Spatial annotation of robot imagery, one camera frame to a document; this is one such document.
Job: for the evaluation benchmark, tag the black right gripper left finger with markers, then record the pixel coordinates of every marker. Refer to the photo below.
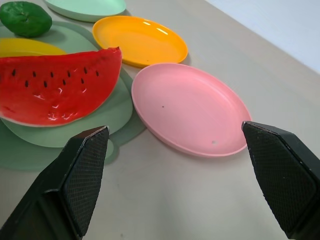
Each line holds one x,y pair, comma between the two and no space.
75,185

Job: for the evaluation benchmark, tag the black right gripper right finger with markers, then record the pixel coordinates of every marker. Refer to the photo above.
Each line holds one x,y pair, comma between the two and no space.
282,180

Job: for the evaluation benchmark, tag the pink plate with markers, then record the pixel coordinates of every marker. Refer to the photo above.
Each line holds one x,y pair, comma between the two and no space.
190,105

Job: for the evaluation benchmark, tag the sage green serving tray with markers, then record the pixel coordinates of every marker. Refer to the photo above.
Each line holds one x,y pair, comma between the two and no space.
75,40

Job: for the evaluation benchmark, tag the mint green plate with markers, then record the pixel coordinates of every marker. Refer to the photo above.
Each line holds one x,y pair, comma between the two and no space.
87,7

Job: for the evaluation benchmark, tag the orange plate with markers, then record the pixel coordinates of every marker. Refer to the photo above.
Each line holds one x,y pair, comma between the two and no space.
142,40

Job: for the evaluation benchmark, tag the yellow fruit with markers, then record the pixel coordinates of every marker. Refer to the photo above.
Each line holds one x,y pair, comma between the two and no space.
27,47

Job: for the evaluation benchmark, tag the green lime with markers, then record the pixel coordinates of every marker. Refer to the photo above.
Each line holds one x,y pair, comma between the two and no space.
25,18

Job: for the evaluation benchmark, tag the red watermelon slice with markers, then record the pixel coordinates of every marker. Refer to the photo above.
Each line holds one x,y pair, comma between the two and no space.
55,90

